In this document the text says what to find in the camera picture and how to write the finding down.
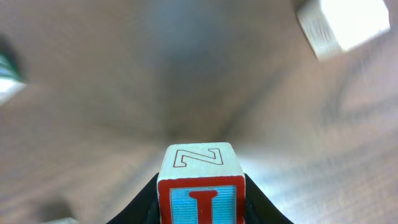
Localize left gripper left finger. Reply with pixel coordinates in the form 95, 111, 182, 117
107, 173, 160, 224

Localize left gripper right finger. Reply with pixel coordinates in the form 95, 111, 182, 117
244, 174, 293, 224

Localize red letter I block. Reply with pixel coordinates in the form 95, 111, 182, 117
157, 142, 246, 224

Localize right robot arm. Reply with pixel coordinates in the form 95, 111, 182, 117
1, 34, 28, 105

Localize yellow block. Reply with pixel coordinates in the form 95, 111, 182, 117
41, 217, 79, 224

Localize wooden block right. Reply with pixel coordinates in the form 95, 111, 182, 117
297, 0, 391, 60

